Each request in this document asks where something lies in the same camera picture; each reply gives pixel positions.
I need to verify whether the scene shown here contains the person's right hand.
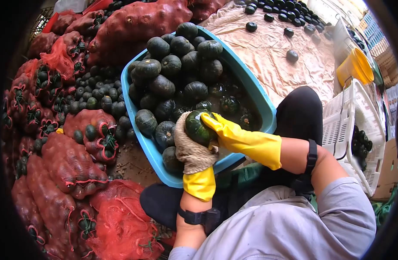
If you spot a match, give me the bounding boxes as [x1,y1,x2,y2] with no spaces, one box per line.
[201,112,252,157]

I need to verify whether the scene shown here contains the person's left hand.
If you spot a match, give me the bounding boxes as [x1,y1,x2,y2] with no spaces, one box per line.
[174,111,219,175]

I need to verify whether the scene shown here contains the person's right thumb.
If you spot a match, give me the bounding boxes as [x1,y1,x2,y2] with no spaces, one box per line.
[201,112,226,131]

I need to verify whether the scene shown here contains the person's left fingers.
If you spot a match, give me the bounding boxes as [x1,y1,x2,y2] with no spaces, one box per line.
[175,111,193,138]

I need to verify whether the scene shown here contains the wet dark green squash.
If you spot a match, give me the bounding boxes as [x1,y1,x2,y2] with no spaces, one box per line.
[185,109,219,149]

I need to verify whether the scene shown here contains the heap of squashes in tub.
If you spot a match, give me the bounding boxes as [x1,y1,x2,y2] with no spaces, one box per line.
[127,22,262,173]

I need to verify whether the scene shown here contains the blue plastic tub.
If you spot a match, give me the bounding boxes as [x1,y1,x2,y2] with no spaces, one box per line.
[121,26,278,189]

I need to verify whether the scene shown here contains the green plastic sheet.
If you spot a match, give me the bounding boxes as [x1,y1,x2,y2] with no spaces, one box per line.
[215,162,265,190]

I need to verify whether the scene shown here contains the beige ground cloth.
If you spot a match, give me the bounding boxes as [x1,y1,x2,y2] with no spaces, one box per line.
[198,0,337,108]

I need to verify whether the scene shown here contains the loose pile of small squashes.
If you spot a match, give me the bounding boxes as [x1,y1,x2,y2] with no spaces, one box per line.
[33,64,137,144]

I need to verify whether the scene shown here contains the black wrist band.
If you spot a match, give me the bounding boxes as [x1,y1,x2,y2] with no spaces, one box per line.
[290,139,318,196]
[178,206,221,235]

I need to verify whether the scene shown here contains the empty red net sack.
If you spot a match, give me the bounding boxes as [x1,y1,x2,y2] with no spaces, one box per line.
[87,180,165,260]

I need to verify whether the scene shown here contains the pile of red net sacks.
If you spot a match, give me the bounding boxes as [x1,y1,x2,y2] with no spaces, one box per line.
[2,0,230,260]

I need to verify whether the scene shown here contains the person's body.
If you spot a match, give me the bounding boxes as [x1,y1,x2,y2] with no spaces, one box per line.
[168,177,377,260]

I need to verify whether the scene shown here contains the squashes spread on cloth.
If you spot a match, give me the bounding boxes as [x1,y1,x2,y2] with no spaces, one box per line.
[235,0,333,64]

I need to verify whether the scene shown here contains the squashes inside white crate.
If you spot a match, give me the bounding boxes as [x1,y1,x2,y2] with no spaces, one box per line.
[350,125,374,172]

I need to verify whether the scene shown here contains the large white plastic crate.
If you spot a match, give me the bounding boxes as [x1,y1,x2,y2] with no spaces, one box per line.
[322,78,387,198]

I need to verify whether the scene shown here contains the small white plastic crate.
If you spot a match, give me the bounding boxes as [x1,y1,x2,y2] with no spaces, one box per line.
[332,16,375,67]

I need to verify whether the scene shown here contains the yellow plastic bucket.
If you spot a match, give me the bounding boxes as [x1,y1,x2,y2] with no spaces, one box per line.
[336,48,375,88]

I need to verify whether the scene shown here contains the stack of plastic crates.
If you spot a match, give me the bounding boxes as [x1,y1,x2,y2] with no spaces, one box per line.
[358,12,398,89]

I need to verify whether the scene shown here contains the brown cardboard box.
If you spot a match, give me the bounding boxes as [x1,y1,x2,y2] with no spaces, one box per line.
[370,138,398,201]

